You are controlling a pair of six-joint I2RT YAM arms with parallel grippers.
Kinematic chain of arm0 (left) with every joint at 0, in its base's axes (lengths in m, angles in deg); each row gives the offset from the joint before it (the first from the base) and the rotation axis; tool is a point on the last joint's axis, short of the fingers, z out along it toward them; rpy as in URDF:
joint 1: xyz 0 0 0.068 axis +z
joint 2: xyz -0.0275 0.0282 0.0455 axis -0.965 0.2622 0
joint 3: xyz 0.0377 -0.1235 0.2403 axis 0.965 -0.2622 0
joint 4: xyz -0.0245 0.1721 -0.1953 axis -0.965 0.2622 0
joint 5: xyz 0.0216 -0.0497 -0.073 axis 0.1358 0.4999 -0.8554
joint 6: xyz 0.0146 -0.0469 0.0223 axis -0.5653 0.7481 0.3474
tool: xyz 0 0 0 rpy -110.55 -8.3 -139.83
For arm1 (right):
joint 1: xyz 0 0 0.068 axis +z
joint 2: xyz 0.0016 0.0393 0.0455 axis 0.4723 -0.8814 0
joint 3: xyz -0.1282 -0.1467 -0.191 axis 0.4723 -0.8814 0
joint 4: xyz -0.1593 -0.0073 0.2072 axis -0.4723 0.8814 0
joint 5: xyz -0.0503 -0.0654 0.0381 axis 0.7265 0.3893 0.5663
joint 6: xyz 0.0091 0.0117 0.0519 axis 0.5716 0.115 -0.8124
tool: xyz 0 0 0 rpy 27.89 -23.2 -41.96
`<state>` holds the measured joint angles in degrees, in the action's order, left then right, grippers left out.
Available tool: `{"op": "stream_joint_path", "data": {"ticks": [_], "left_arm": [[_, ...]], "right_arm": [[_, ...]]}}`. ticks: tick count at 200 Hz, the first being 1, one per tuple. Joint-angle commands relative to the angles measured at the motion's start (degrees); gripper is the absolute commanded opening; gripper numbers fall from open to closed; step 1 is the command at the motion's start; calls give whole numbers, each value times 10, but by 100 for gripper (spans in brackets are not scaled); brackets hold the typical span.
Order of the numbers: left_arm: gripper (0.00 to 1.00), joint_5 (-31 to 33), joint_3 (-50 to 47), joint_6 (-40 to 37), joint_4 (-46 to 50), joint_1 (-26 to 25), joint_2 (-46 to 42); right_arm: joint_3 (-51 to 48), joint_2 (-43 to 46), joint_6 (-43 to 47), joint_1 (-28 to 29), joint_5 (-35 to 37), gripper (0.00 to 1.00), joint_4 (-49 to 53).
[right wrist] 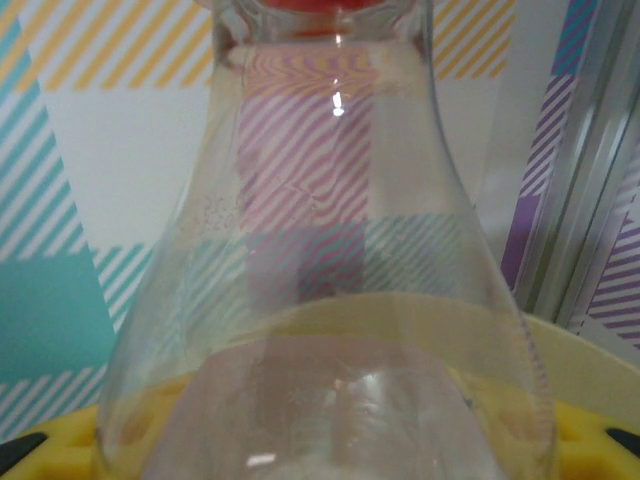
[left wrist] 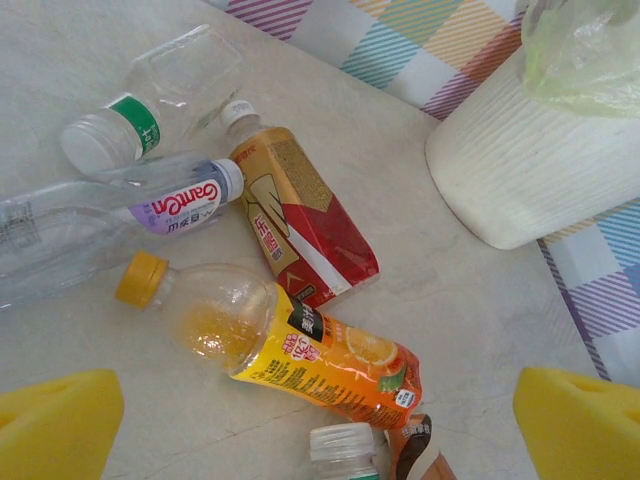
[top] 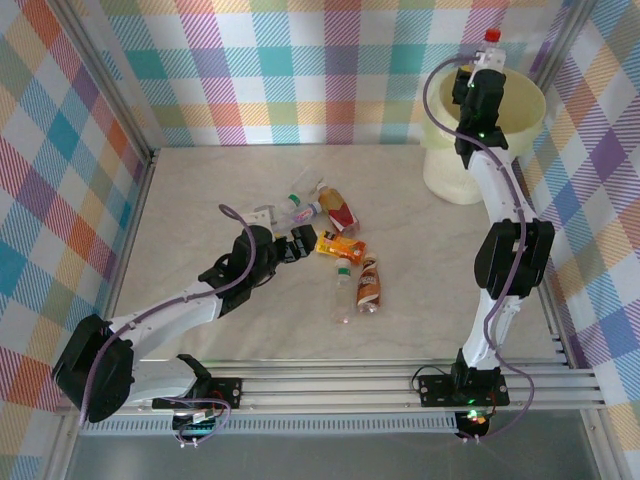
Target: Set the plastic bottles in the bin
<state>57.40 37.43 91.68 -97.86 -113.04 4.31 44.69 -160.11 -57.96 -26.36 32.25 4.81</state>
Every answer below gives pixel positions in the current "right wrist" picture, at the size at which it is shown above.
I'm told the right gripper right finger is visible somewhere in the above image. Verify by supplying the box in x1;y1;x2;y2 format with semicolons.
549;399;640;480

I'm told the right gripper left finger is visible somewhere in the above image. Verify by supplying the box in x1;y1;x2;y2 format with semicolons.
0;402;109;480

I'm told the clear bottle red label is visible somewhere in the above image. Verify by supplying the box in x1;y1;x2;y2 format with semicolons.
97;0;559;480

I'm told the aluminium frame post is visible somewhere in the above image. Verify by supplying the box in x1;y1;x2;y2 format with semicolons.
512;0;640;346

